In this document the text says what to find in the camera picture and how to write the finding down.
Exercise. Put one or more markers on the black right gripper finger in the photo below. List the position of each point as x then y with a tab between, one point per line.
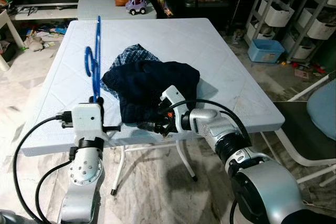
147	126

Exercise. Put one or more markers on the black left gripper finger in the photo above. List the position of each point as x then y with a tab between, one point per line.
101	100
92	100

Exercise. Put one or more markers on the navy blue shirt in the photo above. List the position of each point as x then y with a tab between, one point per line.
147	87

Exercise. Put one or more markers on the blue plastic hanger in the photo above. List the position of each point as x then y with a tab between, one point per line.
87	61

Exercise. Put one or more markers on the blue plaid cloth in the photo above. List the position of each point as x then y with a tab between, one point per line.
131	55

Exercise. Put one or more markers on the beige stuffed toy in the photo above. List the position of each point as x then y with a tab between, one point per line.
34	43

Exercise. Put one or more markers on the light blue cushion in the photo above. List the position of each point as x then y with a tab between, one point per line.
323	108

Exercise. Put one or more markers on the white television bench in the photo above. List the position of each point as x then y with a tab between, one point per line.
42	13

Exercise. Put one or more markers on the purple toy car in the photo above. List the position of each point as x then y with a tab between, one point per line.
136	4

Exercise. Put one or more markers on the white folding chair grey seat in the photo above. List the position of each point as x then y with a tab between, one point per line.
304	129

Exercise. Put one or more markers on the white shelf cart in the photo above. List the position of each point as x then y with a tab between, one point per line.
315	24
275	11

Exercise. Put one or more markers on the white low side table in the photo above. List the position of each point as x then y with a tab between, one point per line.
5	19

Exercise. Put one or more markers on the small light blue bin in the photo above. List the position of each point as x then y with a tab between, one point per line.
265	52

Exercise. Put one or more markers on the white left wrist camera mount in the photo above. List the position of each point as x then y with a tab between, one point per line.
86	119

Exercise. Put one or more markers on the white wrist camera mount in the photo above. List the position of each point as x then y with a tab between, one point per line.
86	119
170	98

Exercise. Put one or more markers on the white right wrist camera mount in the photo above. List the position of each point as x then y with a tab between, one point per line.
170	98

